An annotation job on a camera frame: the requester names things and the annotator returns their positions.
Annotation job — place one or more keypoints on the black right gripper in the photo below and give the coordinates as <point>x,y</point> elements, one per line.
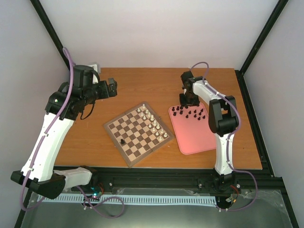
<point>182,103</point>

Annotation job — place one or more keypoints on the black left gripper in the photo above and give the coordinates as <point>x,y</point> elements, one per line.
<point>106,93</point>

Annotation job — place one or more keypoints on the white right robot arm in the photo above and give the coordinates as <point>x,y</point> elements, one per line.
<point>223,121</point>

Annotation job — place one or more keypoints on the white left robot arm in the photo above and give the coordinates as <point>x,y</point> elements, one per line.
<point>62,109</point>

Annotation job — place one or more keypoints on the white chess pieces row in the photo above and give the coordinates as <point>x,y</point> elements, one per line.
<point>148,125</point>

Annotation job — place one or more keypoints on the wooden chess board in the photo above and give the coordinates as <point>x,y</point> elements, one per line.
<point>136,148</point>

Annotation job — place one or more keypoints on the pink plastic tray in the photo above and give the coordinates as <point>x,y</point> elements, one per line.
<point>193,135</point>

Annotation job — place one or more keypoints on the black aluminium frame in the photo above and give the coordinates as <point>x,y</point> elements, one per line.
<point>148,177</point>

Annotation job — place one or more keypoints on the light blue cable duct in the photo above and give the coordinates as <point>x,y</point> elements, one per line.
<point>143,200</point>

